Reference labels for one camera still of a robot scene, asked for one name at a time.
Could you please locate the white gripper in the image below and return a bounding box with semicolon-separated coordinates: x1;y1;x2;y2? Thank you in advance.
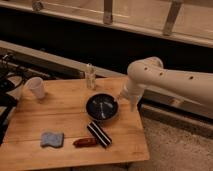
115;79;146;112

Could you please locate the white ceramic cup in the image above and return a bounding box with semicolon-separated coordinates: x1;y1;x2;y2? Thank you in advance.
25;77;45;99

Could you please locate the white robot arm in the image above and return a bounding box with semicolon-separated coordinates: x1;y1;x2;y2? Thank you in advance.
118;57;213;110

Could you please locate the dark blue ceramic bowl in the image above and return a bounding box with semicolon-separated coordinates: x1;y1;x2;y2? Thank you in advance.
86;93;118;121

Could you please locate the black white striped block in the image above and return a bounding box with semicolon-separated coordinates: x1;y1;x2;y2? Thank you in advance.
87;122;112;148

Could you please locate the clear glass bottle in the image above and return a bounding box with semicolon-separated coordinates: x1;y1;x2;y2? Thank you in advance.
85;63;96;90

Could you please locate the red brown small object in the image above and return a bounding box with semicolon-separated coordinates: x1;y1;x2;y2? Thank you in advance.
73;138;97;148

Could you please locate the blue sponge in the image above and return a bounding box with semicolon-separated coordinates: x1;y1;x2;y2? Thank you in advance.
40;132;64;148

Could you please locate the metal window frame rail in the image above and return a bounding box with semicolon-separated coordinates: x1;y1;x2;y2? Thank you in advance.
0;0;213;48

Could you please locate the black cables bundle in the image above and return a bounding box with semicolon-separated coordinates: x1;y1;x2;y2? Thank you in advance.
0;53;28;144

